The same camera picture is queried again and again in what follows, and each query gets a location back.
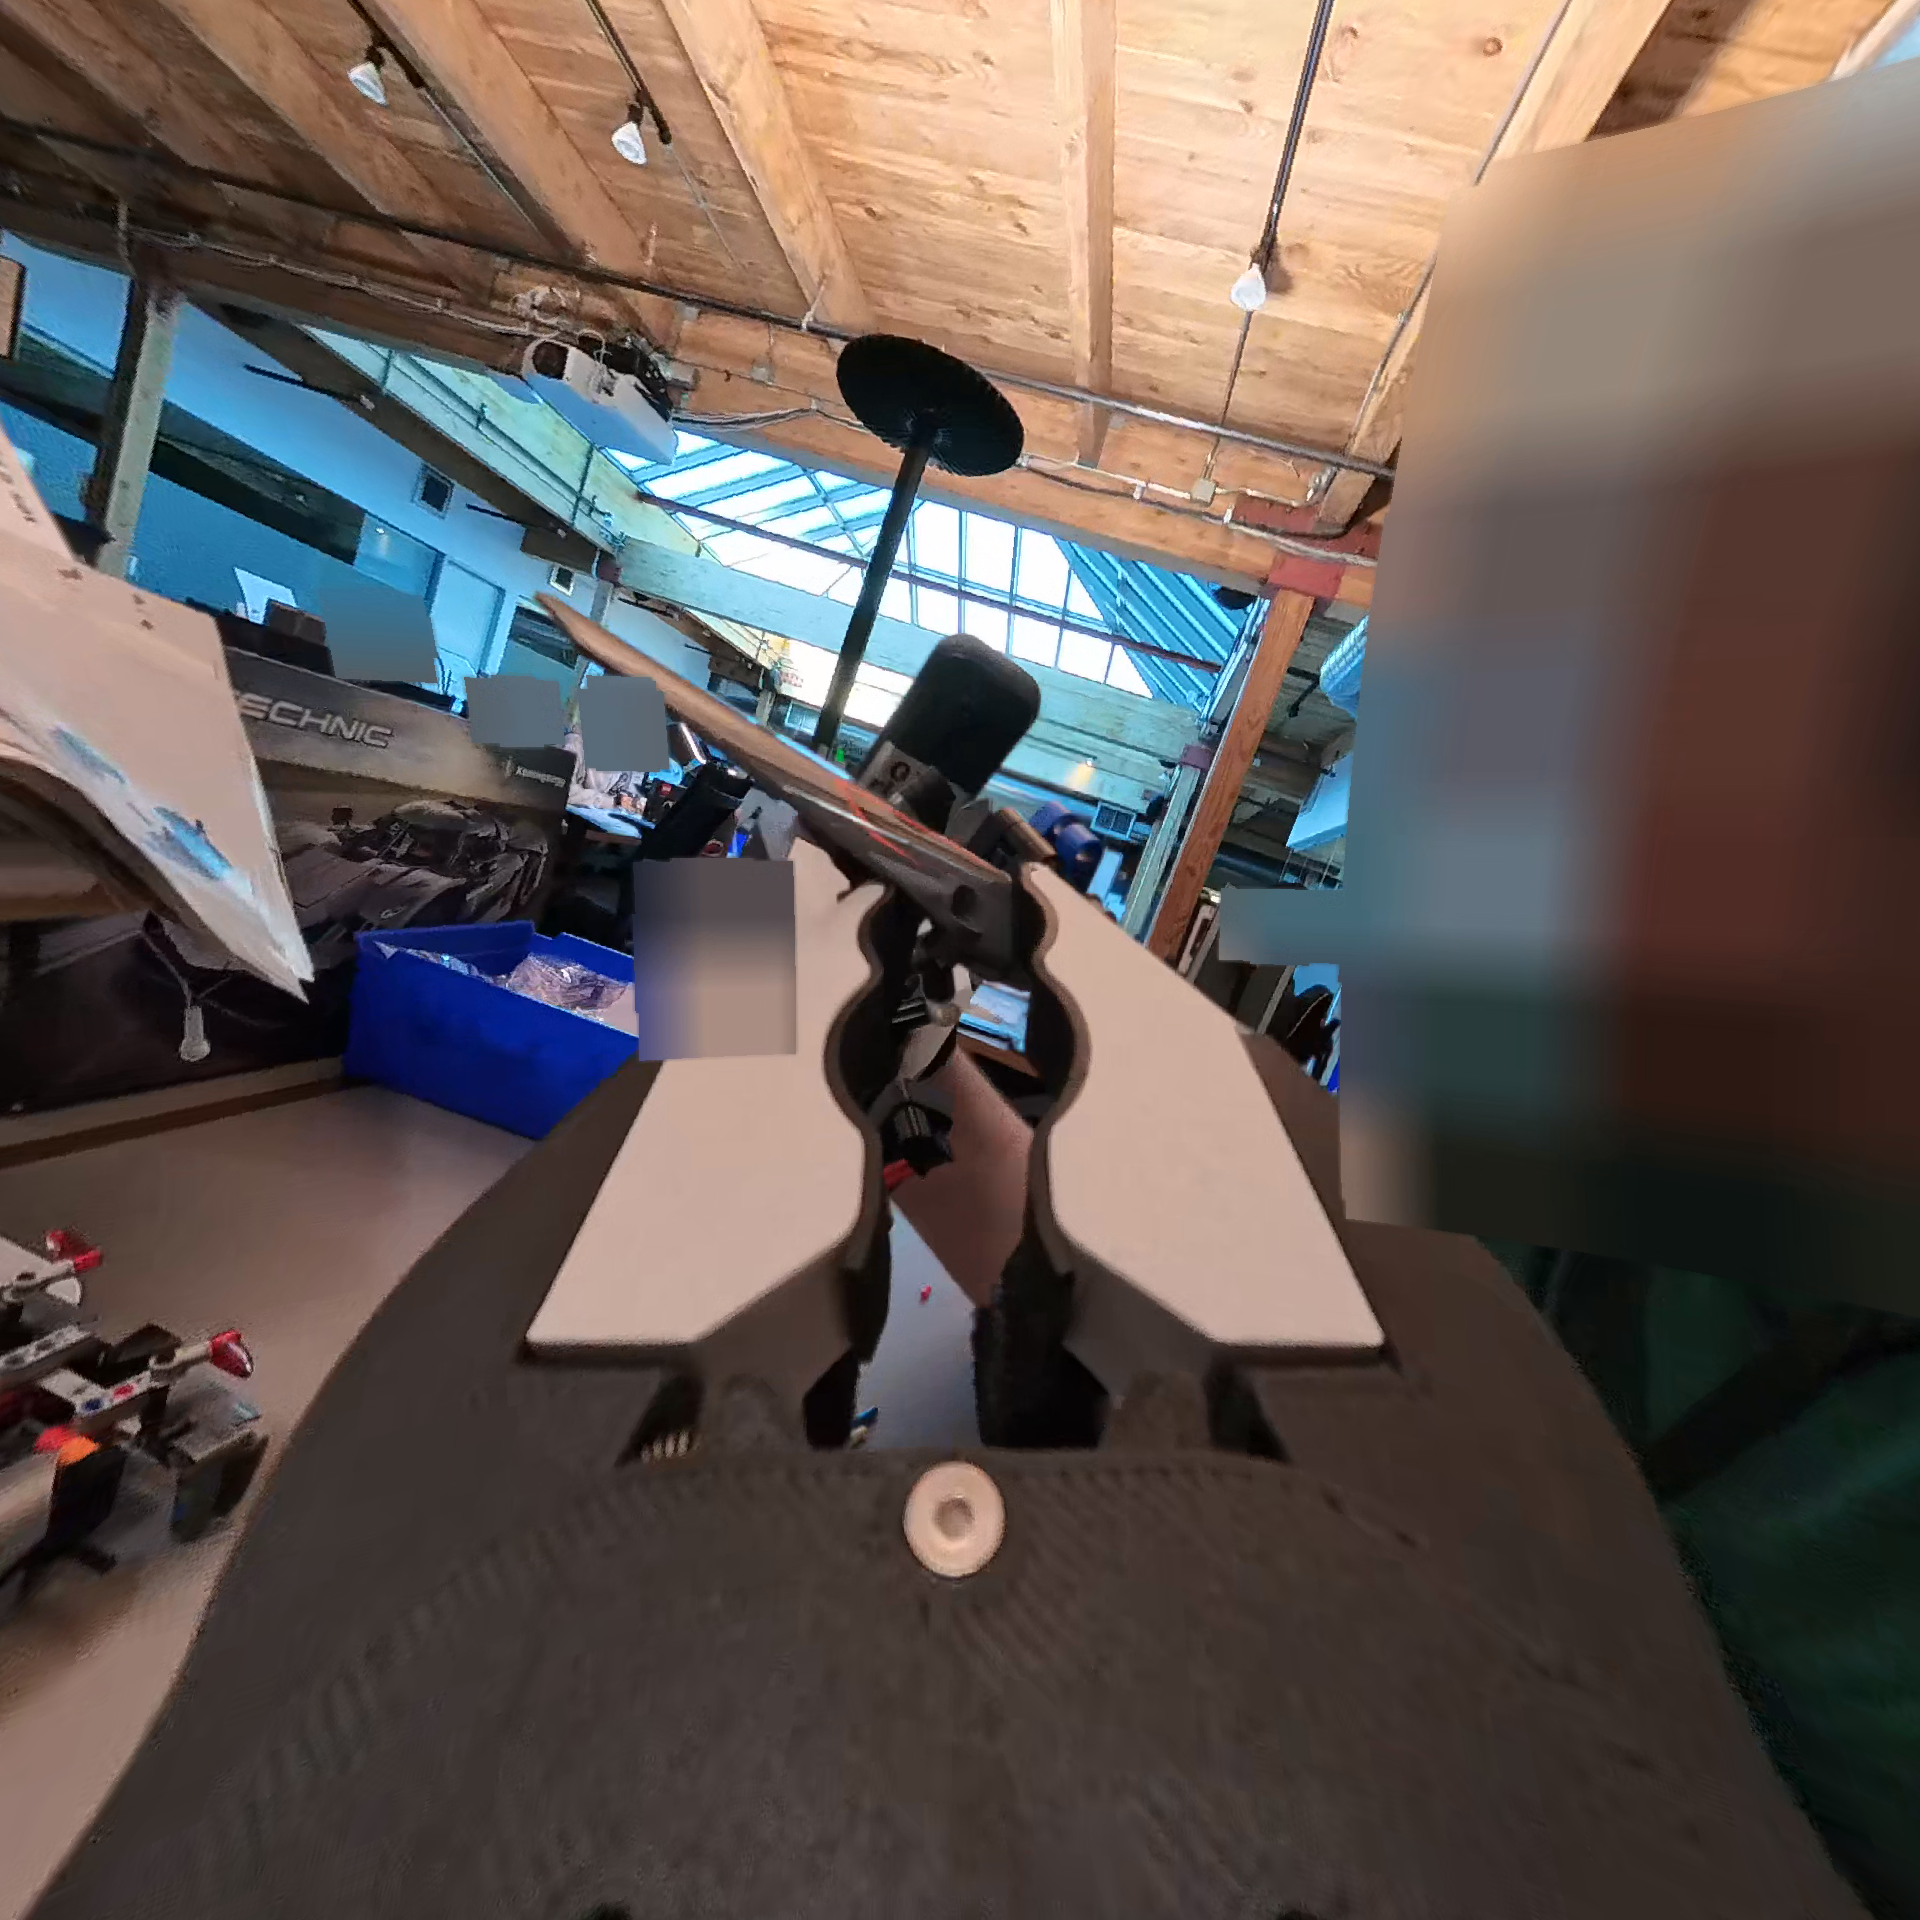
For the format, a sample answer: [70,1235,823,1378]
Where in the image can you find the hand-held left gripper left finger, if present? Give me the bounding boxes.
[529,878,900,1450]

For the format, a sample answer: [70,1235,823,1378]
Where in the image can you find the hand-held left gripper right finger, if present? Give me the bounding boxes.
[970,858,1389,1450]

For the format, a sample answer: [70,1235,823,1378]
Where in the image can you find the black grey lego frame assembly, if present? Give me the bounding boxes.
[531,590,1047,1191]

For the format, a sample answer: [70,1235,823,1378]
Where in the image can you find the person's right forearm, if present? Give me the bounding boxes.
[896,1049,1037,1307]

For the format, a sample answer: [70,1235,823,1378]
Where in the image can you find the large lego car chassis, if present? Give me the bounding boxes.
[0,1227,273,1611]

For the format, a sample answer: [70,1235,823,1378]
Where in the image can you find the lego instruction book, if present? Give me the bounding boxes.
[0,435,312,997]

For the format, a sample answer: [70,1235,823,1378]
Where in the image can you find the clear plastic bags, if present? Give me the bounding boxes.
[372,934,634,1007]

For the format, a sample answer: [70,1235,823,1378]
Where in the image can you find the blue plastic bin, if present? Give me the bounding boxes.
[342,915,644,1140]

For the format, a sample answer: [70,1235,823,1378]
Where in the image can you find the dark printed box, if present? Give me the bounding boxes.
[0,650,644,1117]

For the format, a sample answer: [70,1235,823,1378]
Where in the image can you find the white ceiling projector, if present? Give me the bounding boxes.
[520,330,675,460]

